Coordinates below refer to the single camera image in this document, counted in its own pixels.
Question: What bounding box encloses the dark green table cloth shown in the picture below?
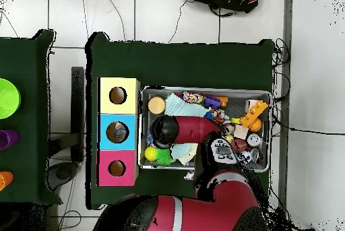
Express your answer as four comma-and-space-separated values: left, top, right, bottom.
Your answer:
85, 31, 276, 211
0, 28, 63, 206

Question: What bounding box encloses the long orange toy brick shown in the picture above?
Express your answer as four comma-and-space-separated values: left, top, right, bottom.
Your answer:
239, 100, 270, 129

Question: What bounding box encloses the wooden box with three holes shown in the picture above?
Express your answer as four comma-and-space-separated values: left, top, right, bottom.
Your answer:
96, 76, 142, 187

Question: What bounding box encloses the brown toy football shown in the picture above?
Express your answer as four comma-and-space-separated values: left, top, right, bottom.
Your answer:
231, 138, 248, 153

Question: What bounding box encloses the blue plastic toy brick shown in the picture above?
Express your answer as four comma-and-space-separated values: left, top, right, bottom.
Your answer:
204, 95, 222, 109

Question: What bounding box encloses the light blue knitted cloth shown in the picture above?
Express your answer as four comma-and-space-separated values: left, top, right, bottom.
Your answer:
164, 92, 210, 162

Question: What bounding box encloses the orange ball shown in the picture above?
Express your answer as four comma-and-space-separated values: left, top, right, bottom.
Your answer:
248, 118, 263, 132

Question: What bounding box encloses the purple plastic cup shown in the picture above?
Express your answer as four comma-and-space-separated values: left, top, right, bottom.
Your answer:
0, 129, 21, 150

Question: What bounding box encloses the orange plastic cup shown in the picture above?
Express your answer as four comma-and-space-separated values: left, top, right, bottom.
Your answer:
0, 170, 15, 192

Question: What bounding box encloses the yellow ball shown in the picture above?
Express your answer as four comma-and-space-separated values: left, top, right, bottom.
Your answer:
144, 146, 159, 162

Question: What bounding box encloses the silver wire mesh bin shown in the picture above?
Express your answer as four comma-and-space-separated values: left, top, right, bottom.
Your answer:
137, 86, 272, 173

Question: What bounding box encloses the thick black floor cable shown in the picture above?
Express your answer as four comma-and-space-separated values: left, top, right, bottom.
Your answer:
272, 116, 345, 137

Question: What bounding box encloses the orange round foam disc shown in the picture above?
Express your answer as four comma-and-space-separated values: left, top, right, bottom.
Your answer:
147, 96, 166, 115

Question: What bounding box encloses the green plastic bowl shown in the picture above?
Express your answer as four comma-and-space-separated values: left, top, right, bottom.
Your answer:
0, 77, 22, 121

